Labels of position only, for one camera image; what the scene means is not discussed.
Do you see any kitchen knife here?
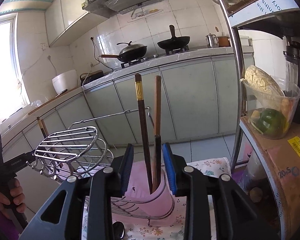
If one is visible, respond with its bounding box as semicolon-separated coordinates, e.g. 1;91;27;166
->
55;89;68;98

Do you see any black blender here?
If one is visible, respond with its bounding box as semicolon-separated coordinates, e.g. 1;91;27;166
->
283;36;300;124

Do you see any steel wire utensil rack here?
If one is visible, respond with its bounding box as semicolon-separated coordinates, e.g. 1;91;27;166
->
27;106;176;227

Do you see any black spoon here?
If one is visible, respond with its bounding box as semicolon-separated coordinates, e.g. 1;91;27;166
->
113;221;125;240

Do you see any dark gold-tipped chopstick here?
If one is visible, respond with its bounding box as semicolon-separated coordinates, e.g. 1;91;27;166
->
37;117;49;138

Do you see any metal shelf rack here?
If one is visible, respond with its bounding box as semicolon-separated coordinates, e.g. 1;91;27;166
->
216;0;300;239

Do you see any black power cable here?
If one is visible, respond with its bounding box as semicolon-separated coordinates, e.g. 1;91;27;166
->
90;36;114;74

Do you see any clear container with vegetables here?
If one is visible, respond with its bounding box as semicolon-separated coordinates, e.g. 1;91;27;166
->
240;65;300;140

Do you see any black frying pan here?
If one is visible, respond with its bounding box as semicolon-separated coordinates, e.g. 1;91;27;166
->
157;25;190;51

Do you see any wooden cutting board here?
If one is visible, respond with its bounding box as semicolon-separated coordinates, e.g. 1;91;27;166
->
27;87;82;116

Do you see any white rice cooker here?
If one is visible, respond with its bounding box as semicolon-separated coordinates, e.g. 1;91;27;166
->
52;69;78;94

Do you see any cardboard box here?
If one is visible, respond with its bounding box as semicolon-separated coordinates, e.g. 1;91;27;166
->
239;116;300;239

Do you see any dark chopstick gold band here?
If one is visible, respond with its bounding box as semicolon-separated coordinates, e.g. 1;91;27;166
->
135;74;153;193

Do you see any wall spice shelf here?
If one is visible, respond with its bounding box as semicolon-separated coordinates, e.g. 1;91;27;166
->
127;9;163;23

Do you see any black wok with lid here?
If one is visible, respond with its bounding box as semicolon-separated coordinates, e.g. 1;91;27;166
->
99;41;147;63

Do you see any pink plastic cup right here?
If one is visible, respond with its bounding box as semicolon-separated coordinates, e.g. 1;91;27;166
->
111;161;175;227

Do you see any gas stove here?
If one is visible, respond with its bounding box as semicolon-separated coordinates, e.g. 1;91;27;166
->
121;46;190;69

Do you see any black induction cooker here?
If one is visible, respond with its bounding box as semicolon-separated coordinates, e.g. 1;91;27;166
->
79;70;104;86

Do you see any brown ceramic pot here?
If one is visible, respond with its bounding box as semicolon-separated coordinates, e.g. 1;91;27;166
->
217;36;231;47

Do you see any floral tablecloth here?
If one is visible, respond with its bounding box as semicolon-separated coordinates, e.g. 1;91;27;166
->
81;156;232;240

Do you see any black slim chopstick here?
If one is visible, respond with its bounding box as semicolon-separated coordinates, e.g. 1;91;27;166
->
153;135;161;191

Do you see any person's left hand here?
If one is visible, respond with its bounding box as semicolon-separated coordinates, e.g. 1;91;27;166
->
0;178;26;219

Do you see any steel kettle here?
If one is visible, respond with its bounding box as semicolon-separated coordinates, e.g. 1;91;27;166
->
206;34;219;48

